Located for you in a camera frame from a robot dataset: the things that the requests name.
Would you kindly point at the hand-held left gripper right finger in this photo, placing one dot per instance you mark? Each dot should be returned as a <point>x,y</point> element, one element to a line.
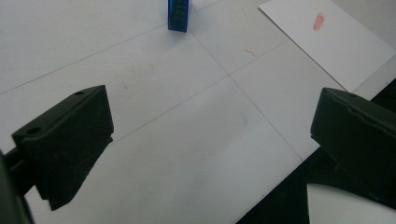
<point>358,137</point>

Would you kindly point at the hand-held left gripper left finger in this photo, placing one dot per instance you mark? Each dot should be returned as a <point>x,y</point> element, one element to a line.
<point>68,140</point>

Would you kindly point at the white paper sheet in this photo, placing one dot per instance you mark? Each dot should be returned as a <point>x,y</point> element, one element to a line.
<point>330,43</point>

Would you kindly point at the blue stamp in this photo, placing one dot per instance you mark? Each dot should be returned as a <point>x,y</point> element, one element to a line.
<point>178,15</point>

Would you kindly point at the white table cover board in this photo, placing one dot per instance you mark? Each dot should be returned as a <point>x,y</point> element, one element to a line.
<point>171,109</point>

